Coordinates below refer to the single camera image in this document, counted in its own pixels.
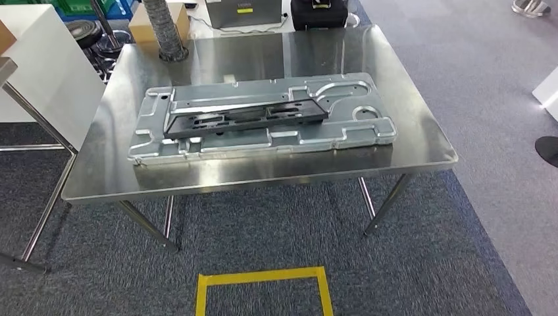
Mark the black plastic frame part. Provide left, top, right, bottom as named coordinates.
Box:
left=163, top=98, right=330, bottom=142

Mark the stainless steel workbench table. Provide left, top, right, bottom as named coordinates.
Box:
left=61, top=24, right=459, bottom=254

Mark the grey metal fixture plate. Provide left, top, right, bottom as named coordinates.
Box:
left=127, top=72, right=398, bottom=167

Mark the grey metal device box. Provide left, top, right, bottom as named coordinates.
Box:
left=205, top=0, right=284, bottom=29

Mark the black bag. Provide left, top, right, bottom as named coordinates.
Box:
left=290, top=0, right=349, bottom=32

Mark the cardboard box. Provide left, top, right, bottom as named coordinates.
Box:
left=0, top=19, right=17, bottom=55
left=128, top=2, right=191, bottom=45

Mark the blue plastic crate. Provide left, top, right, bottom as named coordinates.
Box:
left=104, top=0, right=140, bottom=20

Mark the chrome pole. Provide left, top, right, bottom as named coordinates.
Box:
left=89, top=0, right=120, bottom=49

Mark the white panel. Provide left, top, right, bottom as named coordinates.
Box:
left=0, top=4, right=107, bottom=151

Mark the green plastic crate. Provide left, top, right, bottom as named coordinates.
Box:
left=49, top=0, right=110, bottom=17

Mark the black rounded object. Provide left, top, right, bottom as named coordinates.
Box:
left=534, top=136, right=558, bottom=169

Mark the white box object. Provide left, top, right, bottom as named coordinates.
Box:
left=532, top=65, right=558, bottom=123

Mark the stainless steel table with crossbars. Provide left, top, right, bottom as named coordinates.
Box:
left=0, top=57, right=80, bottom=275

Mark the person's foot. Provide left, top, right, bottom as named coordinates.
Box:
left=511, top=0, right=552, bottom=19

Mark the thin white cable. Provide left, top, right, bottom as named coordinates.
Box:
left=190, top=12, right=291, bottom=36

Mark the grey corrugated flexible hose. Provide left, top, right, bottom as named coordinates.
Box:
left=141, top=0, right=190, bottom=62

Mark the chrome ring stool base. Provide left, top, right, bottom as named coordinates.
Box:
left=93, top=29, right=134, bottom=57

